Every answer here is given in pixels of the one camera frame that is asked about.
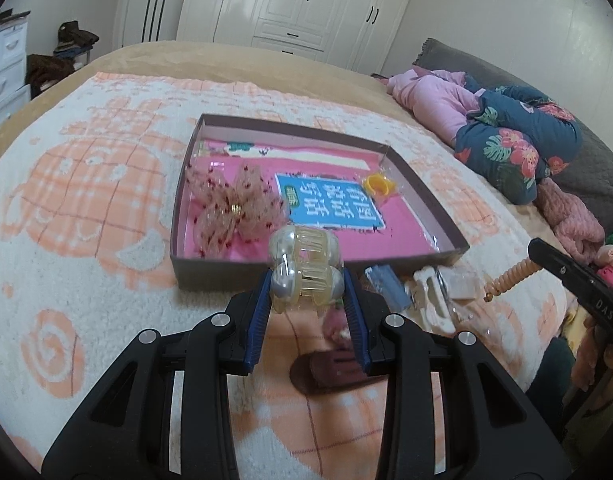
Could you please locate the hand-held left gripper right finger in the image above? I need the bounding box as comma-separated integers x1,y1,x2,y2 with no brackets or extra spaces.
339,267,572,480

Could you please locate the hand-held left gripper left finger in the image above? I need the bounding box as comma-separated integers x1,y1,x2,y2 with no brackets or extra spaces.
41,270,277,480

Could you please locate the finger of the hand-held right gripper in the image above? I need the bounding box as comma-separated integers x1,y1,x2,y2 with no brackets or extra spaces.
528,238,613,347

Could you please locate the blue hair clip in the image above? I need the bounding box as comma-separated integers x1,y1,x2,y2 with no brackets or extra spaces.
364,265,405,311

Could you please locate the orange spiral hair tie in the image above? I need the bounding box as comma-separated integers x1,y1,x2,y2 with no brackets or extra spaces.
483,256,537,304

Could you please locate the brown cardboard box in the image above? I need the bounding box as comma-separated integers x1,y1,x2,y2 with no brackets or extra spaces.
169,112,471,292

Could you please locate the clear pearl hair claw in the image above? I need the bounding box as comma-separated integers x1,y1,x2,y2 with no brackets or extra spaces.
268,225,346,315

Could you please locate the white hair claw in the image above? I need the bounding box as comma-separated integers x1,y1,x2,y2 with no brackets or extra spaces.
411,266,457,333

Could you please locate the small colourful clothes pile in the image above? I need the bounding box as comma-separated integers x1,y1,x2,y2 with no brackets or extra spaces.
593,232,613,288

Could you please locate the pink knit garment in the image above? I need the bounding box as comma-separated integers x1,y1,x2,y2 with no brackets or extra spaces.
534,177,607,262

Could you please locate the mauve hair clip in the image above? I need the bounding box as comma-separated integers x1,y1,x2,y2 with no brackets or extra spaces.
290,351,390,397

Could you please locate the small clear plastic packet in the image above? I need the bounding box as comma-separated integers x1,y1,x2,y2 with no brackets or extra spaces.
439,267,482,304

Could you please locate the pink sheer hair bow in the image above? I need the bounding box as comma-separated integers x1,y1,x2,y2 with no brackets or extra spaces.
186,160,290,248

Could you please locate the pink padded jacket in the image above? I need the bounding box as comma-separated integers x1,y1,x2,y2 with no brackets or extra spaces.
387,67,487,147

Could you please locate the beige bedspread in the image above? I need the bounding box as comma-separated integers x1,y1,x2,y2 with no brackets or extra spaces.
0,40,487,176

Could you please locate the white wardrobe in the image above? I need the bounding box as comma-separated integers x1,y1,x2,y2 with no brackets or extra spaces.
176,0,423,76

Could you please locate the dark brown cloth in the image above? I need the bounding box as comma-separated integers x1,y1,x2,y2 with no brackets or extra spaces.
26,54,78,97

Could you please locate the white door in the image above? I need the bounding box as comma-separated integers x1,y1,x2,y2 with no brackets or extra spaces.
111,0,192,51

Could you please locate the pile of folded clothes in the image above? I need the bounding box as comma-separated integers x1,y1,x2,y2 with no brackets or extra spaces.
54,21,100,57

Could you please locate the white drawer unit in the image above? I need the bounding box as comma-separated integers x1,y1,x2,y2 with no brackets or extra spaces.
0,10,32,134

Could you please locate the yellow hair ring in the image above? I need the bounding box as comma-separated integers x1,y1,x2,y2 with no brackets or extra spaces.
363,172,395,199

